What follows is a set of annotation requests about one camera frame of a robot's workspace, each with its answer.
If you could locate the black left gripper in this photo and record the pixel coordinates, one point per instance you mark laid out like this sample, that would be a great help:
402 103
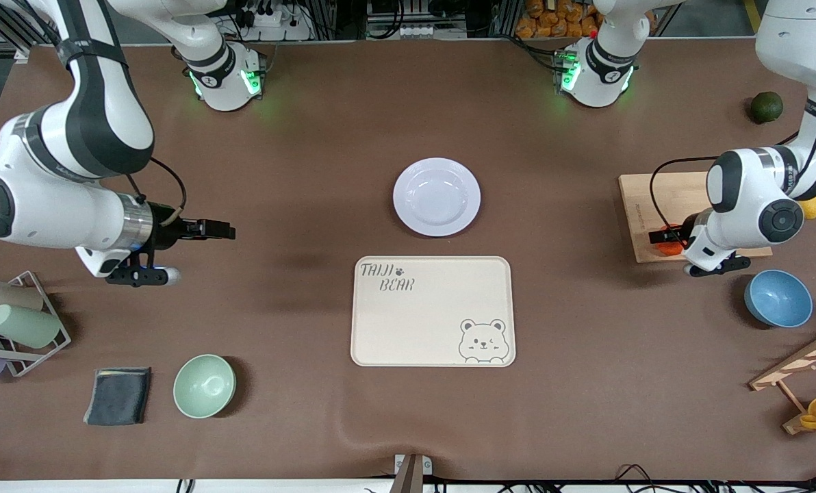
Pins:
686 224

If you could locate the white socket strip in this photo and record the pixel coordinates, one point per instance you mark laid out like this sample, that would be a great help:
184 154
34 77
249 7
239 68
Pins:
398 31

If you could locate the metal table edge clamp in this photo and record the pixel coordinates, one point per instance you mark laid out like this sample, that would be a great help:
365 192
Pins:
410 472

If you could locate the dark grey folded cloth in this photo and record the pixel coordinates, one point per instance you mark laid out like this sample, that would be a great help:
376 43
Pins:
117 396

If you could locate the dark green lime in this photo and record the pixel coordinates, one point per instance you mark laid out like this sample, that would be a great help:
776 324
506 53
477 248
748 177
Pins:
767 107

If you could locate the cream bear print tray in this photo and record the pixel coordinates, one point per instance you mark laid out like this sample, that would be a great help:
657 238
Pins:
422 322

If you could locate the brown table cover mat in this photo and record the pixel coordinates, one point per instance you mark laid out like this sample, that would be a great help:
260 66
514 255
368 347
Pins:
380 123

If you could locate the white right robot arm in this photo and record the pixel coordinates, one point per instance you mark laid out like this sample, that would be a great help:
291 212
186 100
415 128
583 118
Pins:
72 137

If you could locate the orange fruit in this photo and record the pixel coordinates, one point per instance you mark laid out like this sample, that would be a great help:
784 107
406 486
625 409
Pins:
671 249

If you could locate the wooden drying rack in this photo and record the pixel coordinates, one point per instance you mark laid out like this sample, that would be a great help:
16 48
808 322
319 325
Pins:
791 366

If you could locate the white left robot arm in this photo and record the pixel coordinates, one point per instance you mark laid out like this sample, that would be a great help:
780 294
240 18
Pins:
743 198

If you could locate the bag of orange bread rolls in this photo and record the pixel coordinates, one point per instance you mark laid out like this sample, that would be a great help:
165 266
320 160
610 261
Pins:
558 20

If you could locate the beige cup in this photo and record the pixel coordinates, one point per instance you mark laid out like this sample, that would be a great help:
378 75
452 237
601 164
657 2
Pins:
11 298

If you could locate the wooden cutting board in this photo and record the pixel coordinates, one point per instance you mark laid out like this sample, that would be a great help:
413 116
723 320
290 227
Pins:
637 205

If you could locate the white power strip with plugs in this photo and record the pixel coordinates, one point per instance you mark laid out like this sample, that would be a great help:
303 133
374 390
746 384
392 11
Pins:
278 27

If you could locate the blue bowl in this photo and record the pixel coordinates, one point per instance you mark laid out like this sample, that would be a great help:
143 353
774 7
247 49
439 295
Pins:
778 298

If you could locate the white round plate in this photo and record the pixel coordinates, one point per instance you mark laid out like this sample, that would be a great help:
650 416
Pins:
437 197

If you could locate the mint green cup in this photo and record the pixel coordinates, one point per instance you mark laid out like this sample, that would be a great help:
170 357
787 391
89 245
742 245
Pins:
24 326

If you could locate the pale green bowl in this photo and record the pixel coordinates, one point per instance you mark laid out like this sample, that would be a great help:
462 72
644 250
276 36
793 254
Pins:
204 385

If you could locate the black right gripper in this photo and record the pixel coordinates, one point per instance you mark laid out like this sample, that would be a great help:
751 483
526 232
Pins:
167 232

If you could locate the yellow lemon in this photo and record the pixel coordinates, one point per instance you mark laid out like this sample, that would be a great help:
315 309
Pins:
813 207

